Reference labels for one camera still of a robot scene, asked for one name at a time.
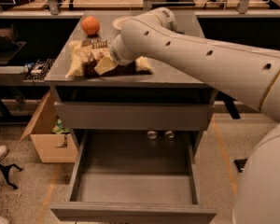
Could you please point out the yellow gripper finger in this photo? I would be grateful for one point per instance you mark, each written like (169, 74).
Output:
(105, 65)

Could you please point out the black patterned box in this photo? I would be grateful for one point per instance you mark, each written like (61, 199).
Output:
(38, 70)

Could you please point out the black floor stand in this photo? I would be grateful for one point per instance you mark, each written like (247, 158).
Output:
(5, 169)

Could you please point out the orange fruit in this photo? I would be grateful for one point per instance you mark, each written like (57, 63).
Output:
(90, 25)

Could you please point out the white paper bowl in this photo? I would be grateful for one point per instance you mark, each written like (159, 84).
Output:
(118, 22)

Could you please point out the open grey middle drawer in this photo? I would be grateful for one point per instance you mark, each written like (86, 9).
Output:
(125, 177)

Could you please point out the brown and yellow chip bag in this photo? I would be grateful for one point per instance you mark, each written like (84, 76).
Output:
(85, 54)

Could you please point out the cardboard box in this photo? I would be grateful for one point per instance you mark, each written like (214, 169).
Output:
(50, 146)

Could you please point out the closed grey upper drawer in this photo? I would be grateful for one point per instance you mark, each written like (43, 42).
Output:
(134, 116)

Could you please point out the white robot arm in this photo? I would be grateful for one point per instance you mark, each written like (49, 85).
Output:
(250, 75)

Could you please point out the grey drawer cabinet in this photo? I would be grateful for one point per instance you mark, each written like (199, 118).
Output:
(165, 86)

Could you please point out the green packet in box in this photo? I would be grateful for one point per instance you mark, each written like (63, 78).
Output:
(59, 128)

